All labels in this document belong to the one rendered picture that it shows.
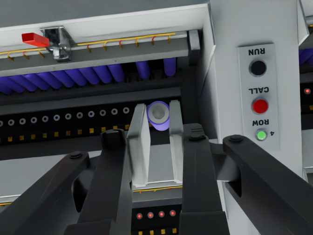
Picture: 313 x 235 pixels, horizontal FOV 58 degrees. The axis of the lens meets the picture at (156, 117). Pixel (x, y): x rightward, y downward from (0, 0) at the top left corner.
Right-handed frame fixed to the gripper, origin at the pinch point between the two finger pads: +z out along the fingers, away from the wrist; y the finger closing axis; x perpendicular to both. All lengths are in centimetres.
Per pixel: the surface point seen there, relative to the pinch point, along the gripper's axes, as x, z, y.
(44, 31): 8.0, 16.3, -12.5
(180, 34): 5.9, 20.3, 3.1
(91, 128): -8.0, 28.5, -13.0
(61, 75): 2.1, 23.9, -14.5
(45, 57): 5.0, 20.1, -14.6
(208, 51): 3.7, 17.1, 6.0
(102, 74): 1.4, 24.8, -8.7
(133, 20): 8.1, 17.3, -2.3
